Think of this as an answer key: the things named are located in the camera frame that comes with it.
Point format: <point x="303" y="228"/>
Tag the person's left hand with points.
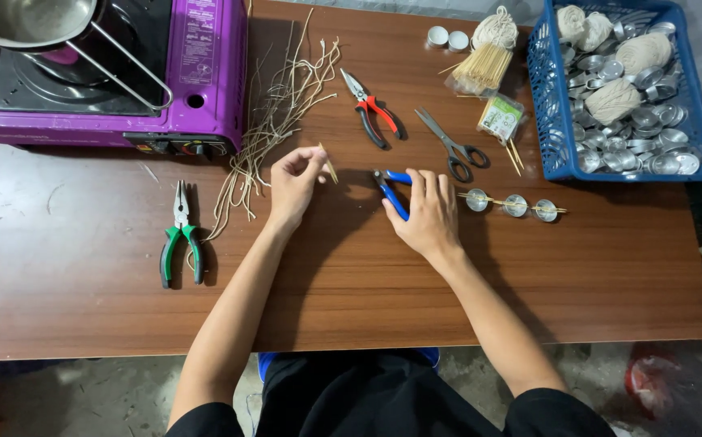
<point x="290" y="188"/>

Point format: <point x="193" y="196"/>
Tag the person's right hand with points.
<point x="433" y="221"/>

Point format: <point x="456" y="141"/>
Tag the short bamboo stick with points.
<point x="331" y="169"/>

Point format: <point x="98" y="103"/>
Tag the metal tealight cup with wick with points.
<point x="476" y="202"/>
<point x="546" y="212"/>
<point x="515" y="207"/>

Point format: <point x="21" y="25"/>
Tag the loose bamboo sticks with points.
<point x="513" y="156"/>

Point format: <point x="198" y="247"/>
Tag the small packet with green label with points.
<point x="501" y="117"/>

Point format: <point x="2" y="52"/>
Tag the purple portable gas stove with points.
<point x="205" y="60"/>

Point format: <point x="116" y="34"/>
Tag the bag of bamboo sticks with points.
<point x="481" y="70"/>

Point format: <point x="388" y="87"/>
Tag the blue plastic basket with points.
<point x="542" y="91"/>

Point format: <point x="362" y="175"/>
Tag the blue seat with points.
<point x="264" y="364"/>

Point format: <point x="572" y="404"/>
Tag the small round metal cup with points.
<point x="458" y="41"/>
<point x="437" y="36"/>

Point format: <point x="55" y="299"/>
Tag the person's black clothing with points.
<point x="375" y="400"/>

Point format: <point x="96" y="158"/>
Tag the heap of metal tealight cups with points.
<point x="648" y="130"/>

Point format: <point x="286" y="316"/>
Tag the red plastic bag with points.
<point x="648" y="379"/>

